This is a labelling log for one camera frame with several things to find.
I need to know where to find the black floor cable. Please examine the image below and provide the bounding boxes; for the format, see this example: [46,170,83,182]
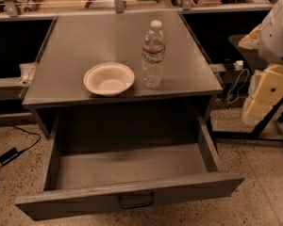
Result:
[0,123,42,202]

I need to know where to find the clear plastic water bottle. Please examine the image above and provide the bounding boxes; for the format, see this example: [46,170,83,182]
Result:
[141,20,166,89]

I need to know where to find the black power adapter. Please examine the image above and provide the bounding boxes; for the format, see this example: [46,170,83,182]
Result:
[0,148,19,166]

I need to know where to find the grey top drawer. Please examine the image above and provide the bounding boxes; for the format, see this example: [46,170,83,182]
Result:
[15,107,243,220]

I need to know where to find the white hanging cables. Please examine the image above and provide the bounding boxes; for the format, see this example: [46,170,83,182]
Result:
[225,68,251,105]

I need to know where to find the grey drawer cabinet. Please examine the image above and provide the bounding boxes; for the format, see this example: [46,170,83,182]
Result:
[23,10,222,136]

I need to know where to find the white paper bowl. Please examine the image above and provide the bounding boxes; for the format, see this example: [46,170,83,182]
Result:
[83,62,135,97]

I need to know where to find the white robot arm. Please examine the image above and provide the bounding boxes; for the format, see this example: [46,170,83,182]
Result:
[239,0,283,125]

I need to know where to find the black side table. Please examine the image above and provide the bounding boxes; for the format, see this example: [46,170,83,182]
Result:
[210,33,283,143]

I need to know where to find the white plug on rail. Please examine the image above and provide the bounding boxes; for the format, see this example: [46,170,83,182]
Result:
[234,60,243,70]

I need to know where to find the black top drawer handle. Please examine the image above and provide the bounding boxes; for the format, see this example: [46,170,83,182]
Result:
[118,192,155,209]

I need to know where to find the grey metal rail left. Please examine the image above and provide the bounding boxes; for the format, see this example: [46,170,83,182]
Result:
[0,62,38,101]

